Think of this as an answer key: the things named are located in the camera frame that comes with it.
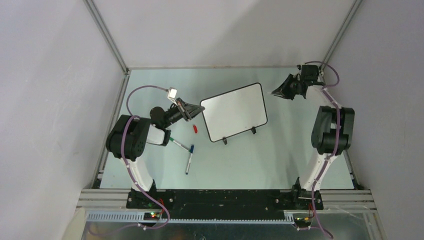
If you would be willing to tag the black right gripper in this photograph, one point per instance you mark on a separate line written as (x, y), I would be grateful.
(282, 91)

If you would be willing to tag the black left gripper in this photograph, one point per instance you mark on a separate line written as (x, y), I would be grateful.
(187, 111)

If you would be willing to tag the white whiteboard black frame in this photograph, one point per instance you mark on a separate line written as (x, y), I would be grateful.
(234, 112)

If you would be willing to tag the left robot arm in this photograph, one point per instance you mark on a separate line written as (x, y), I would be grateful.
(131, 133)

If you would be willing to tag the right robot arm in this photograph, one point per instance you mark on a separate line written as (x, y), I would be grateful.
(331, 135)

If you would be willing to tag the blue whiteboard marker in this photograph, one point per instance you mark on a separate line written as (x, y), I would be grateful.
(191, 151)

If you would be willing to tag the green whiteboard marker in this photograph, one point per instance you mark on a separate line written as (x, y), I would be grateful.
(179, 144)

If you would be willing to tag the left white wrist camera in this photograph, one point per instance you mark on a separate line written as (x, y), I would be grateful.
(172, 93)

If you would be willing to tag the right aluminium frame rail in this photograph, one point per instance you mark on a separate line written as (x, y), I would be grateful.
(356, 4)

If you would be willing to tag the aluminium frame rail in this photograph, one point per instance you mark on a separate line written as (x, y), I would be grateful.
(122, 84)
(356, 4)

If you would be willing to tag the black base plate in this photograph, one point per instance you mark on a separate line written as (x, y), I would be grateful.
(240, 204)

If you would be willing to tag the grey cable duct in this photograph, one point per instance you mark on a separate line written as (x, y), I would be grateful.
(143, 217)

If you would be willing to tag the left aluminium frame rail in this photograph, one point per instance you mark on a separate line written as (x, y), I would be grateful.
(122, 84)

